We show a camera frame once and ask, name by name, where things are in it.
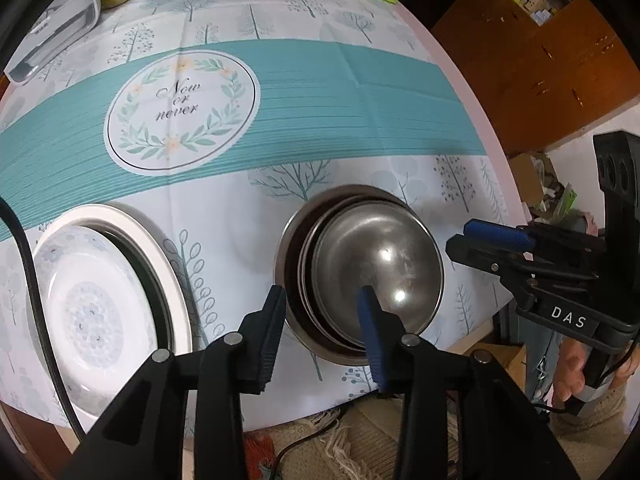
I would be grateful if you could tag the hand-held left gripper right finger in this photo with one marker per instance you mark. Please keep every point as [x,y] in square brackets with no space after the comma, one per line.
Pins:
[370,335]

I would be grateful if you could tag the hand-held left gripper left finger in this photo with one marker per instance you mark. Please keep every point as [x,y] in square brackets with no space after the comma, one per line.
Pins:
[272,330]

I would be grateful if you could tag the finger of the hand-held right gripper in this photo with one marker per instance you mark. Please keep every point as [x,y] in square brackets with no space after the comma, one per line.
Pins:
[475,255]
[495,232]

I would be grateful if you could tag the pink steel bowl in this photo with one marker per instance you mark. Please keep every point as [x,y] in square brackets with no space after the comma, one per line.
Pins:
[292,280]

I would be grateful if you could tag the blue steel bowl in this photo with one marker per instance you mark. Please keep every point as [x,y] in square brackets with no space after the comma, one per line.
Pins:
[380,260]

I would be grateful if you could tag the green plate with white rim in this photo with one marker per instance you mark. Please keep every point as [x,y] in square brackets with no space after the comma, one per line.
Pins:
[165,280]

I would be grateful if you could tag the white floral plate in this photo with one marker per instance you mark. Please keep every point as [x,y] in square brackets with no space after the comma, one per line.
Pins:
[85,320]

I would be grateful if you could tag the person's right forearm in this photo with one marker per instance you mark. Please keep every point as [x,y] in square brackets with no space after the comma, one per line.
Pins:
[595,422]

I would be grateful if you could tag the person's right hand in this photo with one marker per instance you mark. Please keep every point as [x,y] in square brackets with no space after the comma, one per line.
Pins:
[567,370]

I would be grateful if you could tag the cardboard box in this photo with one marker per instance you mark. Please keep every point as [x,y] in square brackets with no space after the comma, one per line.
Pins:
[500,365]

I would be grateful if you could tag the beige fringed rug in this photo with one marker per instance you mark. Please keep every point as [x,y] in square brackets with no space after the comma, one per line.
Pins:
[325,450]

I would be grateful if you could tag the wooden cabinet with drawers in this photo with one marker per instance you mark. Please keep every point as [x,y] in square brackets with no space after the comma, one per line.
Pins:
[540,65]

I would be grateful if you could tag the tree print tablecloth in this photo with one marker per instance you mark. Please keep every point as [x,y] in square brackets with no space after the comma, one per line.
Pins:
[325,125]

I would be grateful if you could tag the clear plastic storage container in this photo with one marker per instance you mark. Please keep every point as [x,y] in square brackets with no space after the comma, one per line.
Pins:
[55,25]

